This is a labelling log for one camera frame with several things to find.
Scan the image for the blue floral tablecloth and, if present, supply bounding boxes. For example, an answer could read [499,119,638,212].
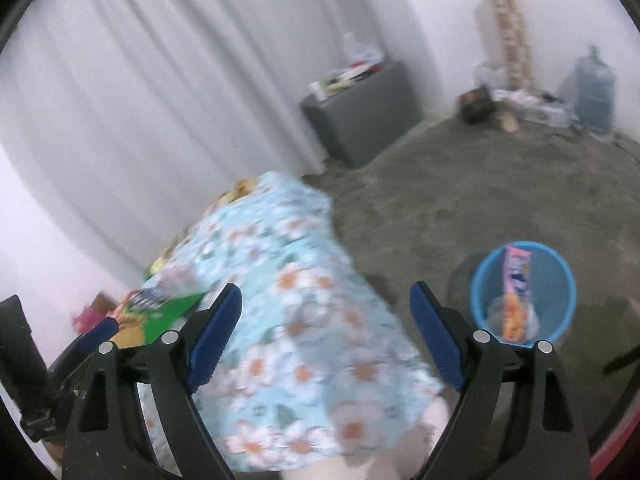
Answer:
[137,171,446,473]

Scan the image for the white plastic bags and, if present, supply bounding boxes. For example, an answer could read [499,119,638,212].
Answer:
[472,62,576,128]

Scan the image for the patterned rolled mat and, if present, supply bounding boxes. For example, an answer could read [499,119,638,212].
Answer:
[481,0,533,88]

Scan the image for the clear plastic bag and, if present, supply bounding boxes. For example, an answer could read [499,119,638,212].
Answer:
[342,31,378,66]

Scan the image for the blue water jug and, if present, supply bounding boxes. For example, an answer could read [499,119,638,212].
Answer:
[572,45,617,136]

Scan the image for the pile of small packets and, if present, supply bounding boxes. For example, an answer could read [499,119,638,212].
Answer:
[320,60,383,96]

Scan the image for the grey cabinet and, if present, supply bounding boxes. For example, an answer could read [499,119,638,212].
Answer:
[300,60,426,168]

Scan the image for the dark brown box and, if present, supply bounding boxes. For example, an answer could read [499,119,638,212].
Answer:
[459,85,497,125]

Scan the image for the lime green snack packet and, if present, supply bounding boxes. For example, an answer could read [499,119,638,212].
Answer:
[147,240,193,278]

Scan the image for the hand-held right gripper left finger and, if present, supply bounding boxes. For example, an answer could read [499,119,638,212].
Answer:
[62,282,244,480]

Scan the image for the pink small object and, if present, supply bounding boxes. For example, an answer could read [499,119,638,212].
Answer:
[72,305,108,333]

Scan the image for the green yellow snack packet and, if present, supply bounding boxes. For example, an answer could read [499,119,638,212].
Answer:
[107,287,203,351]

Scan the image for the golden snack packet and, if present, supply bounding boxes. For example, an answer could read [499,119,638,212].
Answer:
[220,177,261,206]

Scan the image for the pink snack packet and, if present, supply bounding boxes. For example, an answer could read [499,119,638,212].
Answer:
[501,244,533,343]

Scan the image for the grey white curtain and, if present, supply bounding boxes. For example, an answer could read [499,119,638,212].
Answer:
[0,0,436,281]

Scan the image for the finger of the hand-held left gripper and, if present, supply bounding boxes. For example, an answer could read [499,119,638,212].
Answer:
[47,317,121,396]

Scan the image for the blue mesh wastebasket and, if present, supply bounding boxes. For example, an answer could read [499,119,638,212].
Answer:
[470,241,577,346]

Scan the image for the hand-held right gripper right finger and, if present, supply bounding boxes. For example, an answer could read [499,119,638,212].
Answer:
[409,280,593,480]

